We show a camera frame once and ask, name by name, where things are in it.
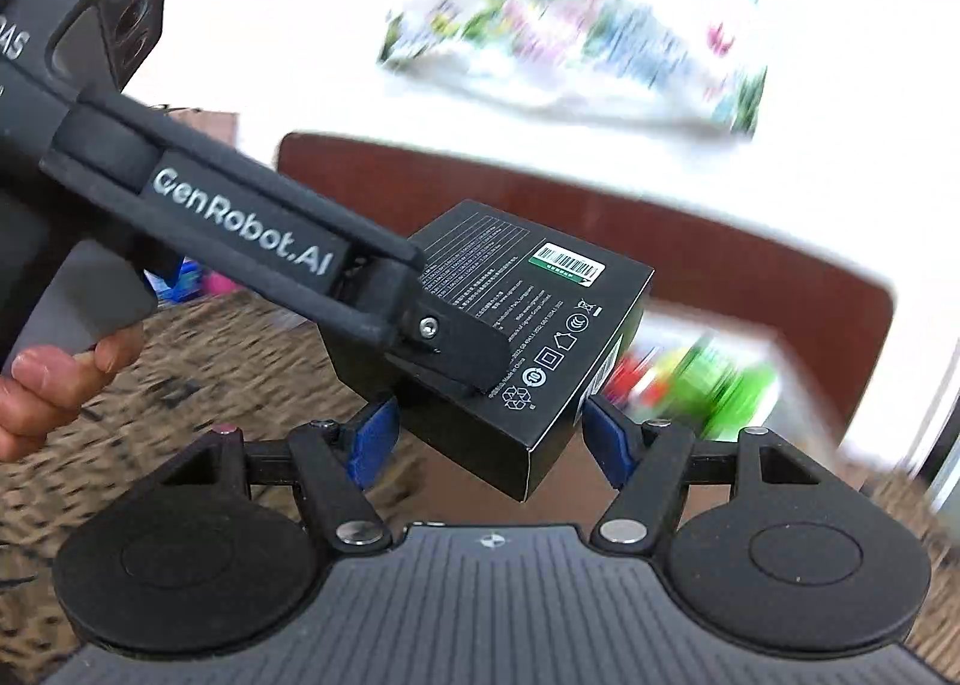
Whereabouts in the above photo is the small colourful object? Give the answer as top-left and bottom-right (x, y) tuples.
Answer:
(146, 256), (245, 304)

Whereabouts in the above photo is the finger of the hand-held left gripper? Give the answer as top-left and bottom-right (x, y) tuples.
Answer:
(322, 257), (516, 397)

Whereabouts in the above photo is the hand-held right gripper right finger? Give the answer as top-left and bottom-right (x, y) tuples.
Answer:
(581, 395), (823, 553)

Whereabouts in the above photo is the black cardboard box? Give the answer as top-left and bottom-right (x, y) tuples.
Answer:
(315, 199), (656, 504)

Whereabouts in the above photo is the reddish brown wooden desktop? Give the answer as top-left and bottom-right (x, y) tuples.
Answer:
(276, 130), (899, 446)

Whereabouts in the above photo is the white colourful printed plastic bag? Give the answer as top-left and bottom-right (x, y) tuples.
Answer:
(379, 0), (770, 139)

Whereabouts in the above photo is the beige mat with black letters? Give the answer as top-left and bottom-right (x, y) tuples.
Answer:
(0, 291), (942, 585)

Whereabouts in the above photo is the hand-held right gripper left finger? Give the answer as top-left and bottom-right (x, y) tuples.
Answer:
(154, 392), (401, 558)

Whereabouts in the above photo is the person's left hand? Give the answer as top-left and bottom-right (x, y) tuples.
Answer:
(0, 321), (147, 465)

